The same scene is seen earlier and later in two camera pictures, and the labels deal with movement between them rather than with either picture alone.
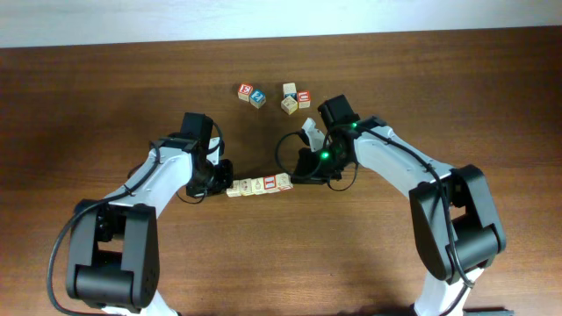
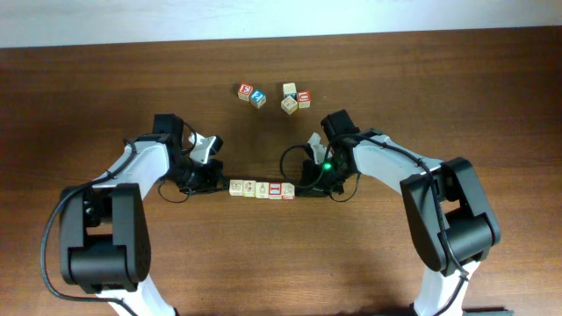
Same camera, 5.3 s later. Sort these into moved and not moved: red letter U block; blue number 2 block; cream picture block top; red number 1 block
Moved: red number 1 block
Not moved: blue number 2 block; red letter U block; cream picture block top
